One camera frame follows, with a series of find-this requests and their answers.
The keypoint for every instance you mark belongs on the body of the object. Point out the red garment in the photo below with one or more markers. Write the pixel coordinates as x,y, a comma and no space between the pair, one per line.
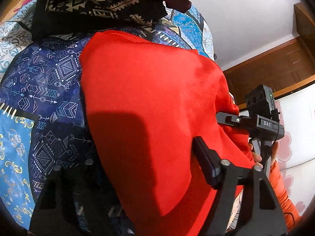
145,102

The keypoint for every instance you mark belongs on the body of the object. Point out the blue patchwork bedspread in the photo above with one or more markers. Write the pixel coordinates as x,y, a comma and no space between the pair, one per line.
42,104

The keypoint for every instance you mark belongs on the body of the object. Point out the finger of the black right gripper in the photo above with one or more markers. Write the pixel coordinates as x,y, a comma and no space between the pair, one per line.
236,121

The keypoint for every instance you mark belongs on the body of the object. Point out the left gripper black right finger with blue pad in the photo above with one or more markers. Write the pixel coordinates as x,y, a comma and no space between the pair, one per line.
244,203

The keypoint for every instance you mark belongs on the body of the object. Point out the orange sleeve forearm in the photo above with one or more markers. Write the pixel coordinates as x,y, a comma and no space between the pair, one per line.
291,215

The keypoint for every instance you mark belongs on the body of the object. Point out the orange pink blanket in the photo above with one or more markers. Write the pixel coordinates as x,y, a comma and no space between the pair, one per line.
11,9

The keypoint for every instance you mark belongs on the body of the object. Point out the brown wooden door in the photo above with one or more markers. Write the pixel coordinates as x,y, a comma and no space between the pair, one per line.
286,68

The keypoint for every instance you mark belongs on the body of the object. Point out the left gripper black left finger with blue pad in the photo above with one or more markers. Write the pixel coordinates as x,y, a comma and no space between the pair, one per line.
79,201

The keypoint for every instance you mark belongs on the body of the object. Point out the dark patterned folded garment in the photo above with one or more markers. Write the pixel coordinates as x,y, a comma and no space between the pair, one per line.
58,17

